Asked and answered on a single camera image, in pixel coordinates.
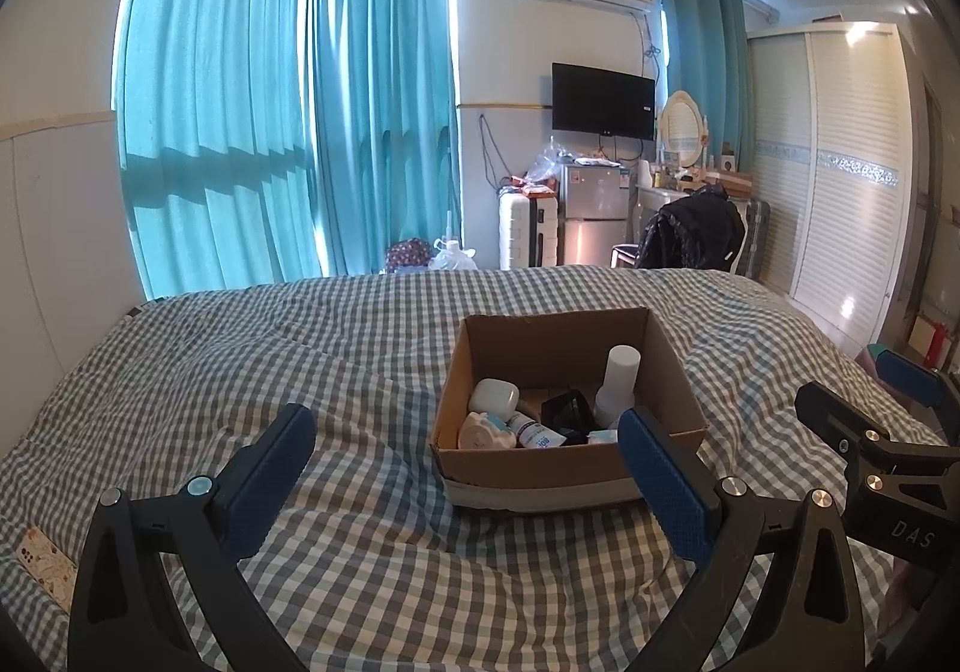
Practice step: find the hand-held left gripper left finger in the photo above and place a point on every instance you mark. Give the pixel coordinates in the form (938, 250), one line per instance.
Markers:
(274, 477)

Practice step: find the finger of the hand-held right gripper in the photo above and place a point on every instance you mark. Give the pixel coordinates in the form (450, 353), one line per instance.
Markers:
(911, 377)
(832, 413)

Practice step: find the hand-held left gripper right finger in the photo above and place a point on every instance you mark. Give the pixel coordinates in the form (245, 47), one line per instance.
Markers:
(664, 492)

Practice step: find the blue white tissue packet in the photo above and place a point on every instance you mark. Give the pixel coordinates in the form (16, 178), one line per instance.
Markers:
(602, 437)

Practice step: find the white plastic bottle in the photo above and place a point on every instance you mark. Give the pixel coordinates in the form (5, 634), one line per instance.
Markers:
(619, 379)

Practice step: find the black wallet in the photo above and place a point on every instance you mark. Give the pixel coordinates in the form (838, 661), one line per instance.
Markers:
(570, 415)

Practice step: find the brown cardboard box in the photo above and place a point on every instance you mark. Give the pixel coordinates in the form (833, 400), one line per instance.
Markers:
(525, 471)

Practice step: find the small white labelled bottle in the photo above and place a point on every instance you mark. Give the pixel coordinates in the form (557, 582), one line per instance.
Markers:
(531, 433)

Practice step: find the white earbuds case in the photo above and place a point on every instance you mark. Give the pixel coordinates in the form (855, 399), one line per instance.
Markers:
(493, 396)

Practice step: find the red flat box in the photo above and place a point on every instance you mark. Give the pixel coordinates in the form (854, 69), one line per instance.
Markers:
(926, 342)

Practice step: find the pink stool with green top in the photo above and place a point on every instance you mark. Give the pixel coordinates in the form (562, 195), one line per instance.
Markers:
(871, 355)

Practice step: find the grey checked blanket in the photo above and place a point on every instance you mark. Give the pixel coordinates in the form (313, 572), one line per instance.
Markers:
(300, 357)

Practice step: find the silver suitcase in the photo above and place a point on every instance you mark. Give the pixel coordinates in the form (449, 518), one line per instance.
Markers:
(757, 237)

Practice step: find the white slatted wardrobe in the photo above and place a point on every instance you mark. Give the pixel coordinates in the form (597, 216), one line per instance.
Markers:
(840, 192)

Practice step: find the black jacket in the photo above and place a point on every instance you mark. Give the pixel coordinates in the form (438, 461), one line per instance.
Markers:
(690, 233)

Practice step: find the dark chair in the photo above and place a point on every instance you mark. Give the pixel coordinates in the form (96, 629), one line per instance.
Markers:
(622, 256)

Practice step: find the patterned phone case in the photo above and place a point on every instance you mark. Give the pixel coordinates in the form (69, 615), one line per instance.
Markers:
(45, 559)

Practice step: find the brown wooden box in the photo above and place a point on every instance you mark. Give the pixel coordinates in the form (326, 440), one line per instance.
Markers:
(731, 184)

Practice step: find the floral bag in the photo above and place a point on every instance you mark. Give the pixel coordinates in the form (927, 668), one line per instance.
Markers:
(409, 256)

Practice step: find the white plastic jug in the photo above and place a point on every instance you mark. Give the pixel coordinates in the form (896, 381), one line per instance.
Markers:
(452, 257)

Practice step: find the silver fridge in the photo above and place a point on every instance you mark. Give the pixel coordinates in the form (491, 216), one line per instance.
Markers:
(592, 214)

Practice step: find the white suitcase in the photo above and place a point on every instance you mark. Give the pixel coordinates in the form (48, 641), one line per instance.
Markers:
(525, 233)

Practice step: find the oval white-framed mirror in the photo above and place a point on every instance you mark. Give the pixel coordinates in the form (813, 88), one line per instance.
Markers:
(682, 130)

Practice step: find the red snack packet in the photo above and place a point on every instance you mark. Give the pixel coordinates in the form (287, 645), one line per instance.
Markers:
(534, 188)

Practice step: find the clear plastic bag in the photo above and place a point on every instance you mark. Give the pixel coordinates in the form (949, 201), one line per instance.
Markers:
(547, 162)

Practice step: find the wide teal curtain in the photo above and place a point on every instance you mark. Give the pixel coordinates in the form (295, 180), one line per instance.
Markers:
(210, 117)

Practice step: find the narrow teal curtain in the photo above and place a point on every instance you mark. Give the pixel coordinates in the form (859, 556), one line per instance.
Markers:
(375, 117)

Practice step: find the teal curtain beside wardrobe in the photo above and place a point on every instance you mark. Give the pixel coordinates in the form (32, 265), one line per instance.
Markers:
(705, 42)

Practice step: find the black wall television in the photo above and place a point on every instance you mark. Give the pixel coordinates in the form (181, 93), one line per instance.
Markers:
(604, 100)

